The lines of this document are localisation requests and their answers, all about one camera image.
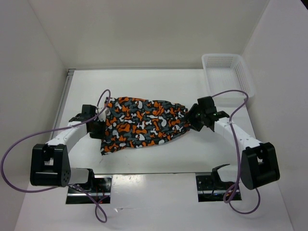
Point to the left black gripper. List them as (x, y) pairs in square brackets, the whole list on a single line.
[(101, 134)]

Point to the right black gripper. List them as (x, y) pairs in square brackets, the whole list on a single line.
[(193, 110)]

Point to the orange black camouflage shorts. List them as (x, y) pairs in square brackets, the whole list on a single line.
[(136, 123)]

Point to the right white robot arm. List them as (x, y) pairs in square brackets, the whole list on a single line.
[(258, 160)]

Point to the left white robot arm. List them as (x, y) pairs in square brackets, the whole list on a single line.
[(50, 165)]

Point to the white plastic mesh basket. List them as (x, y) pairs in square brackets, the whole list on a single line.
[(227, 76)]

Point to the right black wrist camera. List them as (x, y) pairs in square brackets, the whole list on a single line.
[(207, 105)]

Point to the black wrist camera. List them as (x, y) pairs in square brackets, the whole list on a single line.
[(207, 105), (88, 111)]

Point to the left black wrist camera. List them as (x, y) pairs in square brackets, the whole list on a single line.
[(88, 111)]

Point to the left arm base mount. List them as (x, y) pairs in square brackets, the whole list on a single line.
[(99, 190)]

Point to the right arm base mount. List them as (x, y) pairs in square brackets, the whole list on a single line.
[(208, 190)]

